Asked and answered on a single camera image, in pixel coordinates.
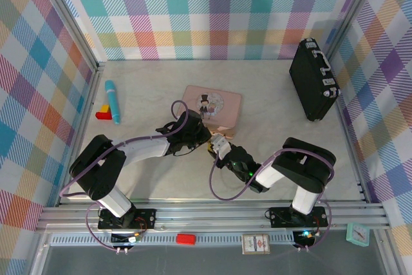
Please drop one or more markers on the mint green alarm clock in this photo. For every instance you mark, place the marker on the mint green alarm clock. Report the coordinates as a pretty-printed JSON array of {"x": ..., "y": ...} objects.
[{"x": 357, "y": 234}]

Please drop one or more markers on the aluminium frame upright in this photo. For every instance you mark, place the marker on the aluminium frame upright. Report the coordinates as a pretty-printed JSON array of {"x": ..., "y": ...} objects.
[
  {"x": 354, "y": 7},
  {"x": 64, "y": 17}
]

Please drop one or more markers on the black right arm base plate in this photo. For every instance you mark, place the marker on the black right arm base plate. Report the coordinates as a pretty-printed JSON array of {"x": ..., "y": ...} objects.
[{"x": 280, "y": 217}]

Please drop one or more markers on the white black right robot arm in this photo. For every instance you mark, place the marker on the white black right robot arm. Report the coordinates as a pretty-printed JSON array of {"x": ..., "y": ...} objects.
[{"x": 305, "y": 165}]

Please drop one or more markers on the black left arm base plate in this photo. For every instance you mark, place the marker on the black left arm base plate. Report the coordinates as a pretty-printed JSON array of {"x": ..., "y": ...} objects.
[{"x": 145, "y": 217}]

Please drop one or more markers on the turquoise marker pen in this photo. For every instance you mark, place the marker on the turquoise marker pen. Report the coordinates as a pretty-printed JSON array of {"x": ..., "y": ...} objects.
[{"x": 112, "y": 101}]

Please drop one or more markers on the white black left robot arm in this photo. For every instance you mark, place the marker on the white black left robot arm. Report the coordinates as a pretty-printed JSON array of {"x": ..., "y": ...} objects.
[{"x": 145, "y": 151}]

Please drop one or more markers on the red plastic block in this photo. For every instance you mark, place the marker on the red plastic block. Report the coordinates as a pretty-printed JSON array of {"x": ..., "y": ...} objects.
[{"x": 185, "y": 239}]

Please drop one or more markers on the aluminium frame side rail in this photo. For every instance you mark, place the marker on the aluminium frame side rail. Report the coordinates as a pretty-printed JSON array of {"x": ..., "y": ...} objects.
[
  {"x": 86, "y": 110},
  {"x": 348, "y": 136}
]

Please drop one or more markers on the red yellow toy block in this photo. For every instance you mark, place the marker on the red yellow toy block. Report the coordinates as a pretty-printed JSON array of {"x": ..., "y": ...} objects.
[{"x": 103, "y": 115}]

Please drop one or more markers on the black controller board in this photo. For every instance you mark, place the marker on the black controller board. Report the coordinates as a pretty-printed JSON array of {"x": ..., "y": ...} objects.
[
  {"x": 120, "y": 239},
  {"x": 301, "y": 238}
]

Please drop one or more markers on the pink tin box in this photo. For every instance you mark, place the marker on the pink tin box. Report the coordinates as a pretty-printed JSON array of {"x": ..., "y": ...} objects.
[{"x": 228, "y": 107}]

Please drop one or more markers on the small framed picture card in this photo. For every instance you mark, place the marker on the small framed picture card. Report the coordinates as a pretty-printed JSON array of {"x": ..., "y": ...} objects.
[{"x": 256, "y": 243}]

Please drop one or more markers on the black briefcase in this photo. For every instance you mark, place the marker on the black briefcase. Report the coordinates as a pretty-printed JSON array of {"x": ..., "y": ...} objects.
[{"x": 309, "y": 81}]

